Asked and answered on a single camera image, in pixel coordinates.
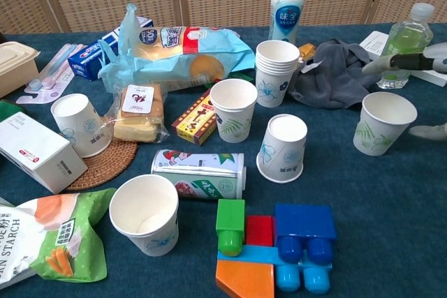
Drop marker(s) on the orange yellow packet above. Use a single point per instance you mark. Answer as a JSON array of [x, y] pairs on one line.
[[306, 50]]

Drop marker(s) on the white yogurt drink bottle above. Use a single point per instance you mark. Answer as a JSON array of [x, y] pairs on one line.
[[284, 15]]

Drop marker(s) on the green drink can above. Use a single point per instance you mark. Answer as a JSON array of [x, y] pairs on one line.
[[195, 172]]

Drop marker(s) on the wrapped sponge cake slices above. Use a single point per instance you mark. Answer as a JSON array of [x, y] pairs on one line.
[[139, 120]]

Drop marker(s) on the paper cup blue flower print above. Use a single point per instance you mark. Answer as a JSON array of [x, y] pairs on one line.
[[157, 238], [281, 151], [84, 127]]

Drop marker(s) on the paper cup green leaf print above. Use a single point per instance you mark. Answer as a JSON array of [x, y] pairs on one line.
[[380, 134]]

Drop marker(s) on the grey cloth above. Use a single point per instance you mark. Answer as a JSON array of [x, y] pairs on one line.
[[331, 74]]

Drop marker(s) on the beige lidded lunch box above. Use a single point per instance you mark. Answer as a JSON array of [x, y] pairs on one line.
[[14, 64]]

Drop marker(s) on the green toy block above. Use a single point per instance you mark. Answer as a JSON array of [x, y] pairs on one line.
[[228, 217]]

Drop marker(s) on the round woven rattan coaster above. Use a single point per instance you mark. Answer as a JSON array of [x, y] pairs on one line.
[[111, 165]]

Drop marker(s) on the green corn starch bag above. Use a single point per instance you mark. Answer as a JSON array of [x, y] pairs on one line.
[[52, 235]]

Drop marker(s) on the light blue toy block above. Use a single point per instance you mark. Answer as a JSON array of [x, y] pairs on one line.
[[251, 254]]

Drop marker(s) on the flat white box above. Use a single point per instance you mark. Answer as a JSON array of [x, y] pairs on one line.
[[373, 45]]

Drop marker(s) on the clear bottle green liquid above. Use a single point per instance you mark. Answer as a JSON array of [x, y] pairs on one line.
[[405, 36]]

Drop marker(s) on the red yellow small box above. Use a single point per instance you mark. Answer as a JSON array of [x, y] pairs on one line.
[[193, 123]]

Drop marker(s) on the red toy block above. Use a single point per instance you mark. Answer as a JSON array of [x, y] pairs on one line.
[[258, 230]]

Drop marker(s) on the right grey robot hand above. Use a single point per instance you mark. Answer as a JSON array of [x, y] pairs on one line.
[[405, 61]]

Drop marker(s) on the paper cup green fern print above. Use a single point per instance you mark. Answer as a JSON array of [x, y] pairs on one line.
[[234, 123]]

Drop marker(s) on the orange toy block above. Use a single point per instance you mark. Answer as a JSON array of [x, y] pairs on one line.
[[244, 277]]

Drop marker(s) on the pink toothbrush blister pack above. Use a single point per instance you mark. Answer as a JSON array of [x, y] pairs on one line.
[[52, 78]]

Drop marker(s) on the blue toothpaste box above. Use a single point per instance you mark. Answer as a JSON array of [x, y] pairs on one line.
[[87, 60]]

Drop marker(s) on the white cardboard carton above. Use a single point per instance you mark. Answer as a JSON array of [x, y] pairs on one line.
[[35, 151]]

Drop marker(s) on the dark blue toy block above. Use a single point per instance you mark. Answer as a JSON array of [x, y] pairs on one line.
[[304, 221]]

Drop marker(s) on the light blue bread bag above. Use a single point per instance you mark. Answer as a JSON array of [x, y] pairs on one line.
[[174, 53]]

